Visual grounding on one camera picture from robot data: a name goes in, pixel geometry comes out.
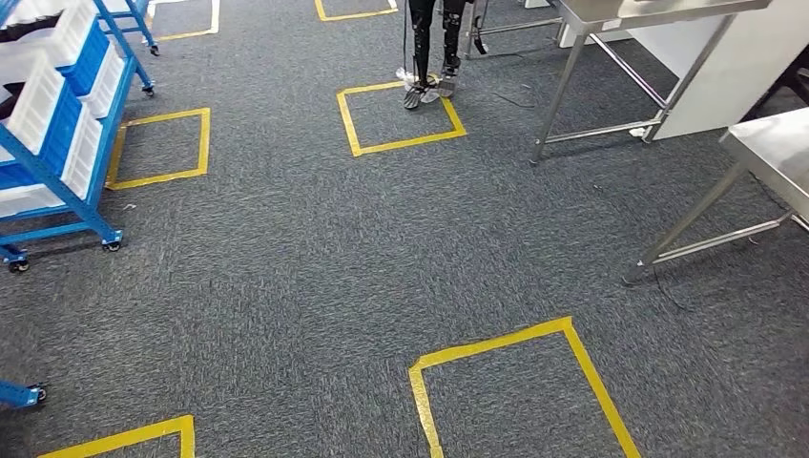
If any black legged robot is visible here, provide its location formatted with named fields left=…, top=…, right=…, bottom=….
left=403, top=0, right=475, bottom=112

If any white plastic sheet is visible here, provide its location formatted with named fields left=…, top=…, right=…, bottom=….
left=395, top=66, right=442, bottom=106

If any black car part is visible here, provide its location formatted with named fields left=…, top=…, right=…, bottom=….
left=0, top=13, right=65, bottom=46

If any stainless steel workbench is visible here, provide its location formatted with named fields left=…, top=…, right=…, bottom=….
left=622, top=107, right=809, bottom=287

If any blue plastic bin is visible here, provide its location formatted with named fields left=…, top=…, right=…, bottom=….
left=58, top=17, right=114, bottom=97
left=0, top=87, right=85, bottom=192

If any blue wheeled shelf rack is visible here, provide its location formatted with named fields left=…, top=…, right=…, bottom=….
left=0, top=0, right=156, bottom=274
left=100, top=0, right=160, bottom=58

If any stainless steel table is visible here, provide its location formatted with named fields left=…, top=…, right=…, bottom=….
left=464, top=0, right=774, bottom=166

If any yellow floor tape square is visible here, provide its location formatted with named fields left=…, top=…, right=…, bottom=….
left=336, top=78, right=469, bottom=158
left=407, top=316, right=644, bottom=458

